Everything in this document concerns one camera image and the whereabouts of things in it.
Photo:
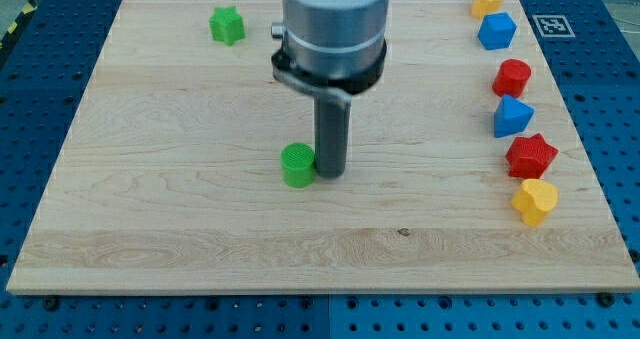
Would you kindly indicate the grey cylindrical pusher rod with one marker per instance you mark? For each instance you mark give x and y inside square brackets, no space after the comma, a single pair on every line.
[331,129]

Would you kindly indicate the green cylinder block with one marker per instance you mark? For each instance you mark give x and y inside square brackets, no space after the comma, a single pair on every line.
[298,165]

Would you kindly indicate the blue triangle block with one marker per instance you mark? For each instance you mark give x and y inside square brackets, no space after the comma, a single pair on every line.
[512,116]

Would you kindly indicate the green star block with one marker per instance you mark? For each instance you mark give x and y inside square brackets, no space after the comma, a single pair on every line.
[226,25]

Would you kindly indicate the light wooden board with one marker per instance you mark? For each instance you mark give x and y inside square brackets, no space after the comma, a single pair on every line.
[169,179]

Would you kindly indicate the red cylinder block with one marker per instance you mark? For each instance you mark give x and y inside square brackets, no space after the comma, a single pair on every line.
[511,78]

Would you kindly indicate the blue hexagon block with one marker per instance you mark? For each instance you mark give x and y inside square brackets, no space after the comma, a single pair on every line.
[497,31]

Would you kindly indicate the yellow hexagon block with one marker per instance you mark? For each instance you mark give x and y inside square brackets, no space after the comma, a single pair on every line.
[480,8]

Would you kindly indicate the red star block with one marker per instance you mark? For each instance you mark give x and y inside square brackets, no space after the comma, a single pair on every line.
[530,157]

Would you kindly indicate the yellow heart block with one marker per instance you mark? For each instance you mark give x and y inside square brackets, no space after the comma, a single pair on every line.
[534,200]

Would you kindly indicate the white fiducial marker tag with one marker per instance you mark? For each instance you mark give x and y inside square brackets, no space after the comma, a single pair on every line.
[553,26]

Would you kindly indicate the black yellow hazard tape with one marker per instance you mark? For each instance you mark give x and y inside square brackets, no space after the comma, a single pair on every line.
[18,25]

